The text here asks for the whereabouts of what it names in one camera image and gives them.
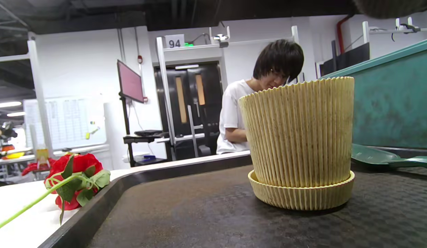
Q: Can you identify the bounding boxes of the black double door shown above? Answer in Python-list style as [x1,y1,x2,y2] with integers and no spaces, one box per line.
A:
[155,62,223,161]

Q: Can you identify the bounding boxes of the green plastic bin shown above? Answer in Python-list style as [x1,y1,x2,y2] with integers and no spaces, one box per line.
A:
[320,37,427,149]

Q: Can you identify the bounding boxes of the dark brown plastic tray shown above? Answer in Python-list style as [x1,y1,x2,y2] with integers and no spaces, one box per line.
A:
[38,148,427,248]

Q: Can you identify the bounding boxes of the white wall board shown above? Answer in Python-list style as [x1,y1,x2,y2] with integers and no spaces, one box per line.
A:
[23,96,107,150]

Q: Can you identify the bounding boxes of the red artificial rose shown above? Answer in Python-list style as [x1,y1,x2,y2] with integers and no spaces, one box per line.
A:
[0,153,111,234]

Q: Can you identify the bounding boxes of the flat screen monitor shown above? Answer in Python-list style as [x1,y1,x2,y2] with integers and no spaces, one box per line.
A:
[117,59,145,104]

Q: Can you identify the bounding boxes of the red pipe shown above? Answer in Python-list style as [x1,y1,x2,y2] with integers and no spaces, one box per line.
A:
[336,15,353,54]

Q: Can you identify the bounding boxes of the black monitor stand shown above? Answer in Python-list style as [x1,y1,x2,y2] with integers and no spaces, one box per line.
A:
[119,93,170,167]

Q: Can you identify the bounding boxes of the white metal frame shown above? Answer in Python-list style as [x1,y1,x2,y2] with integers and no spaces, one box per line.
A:
[156,26,300,159]

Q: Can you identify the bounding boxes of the yellow ribbed flower pot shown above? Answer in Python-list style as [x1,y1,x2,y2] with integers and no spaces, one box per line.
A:
[239,76,355,211]

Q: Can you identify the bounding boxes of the person's left hand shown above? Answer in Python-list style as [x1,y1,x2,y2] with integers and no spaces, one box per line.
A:
[353,0,427,19]

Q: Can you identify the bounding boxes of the white number sign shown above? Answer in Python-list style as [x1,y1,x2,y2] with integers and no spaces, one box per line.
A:
[165,34,185,49]

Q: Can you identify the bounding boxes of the green plastic trowel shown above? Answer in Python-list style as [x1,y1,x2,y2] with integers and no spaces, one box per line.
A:
[351,143,427,170]

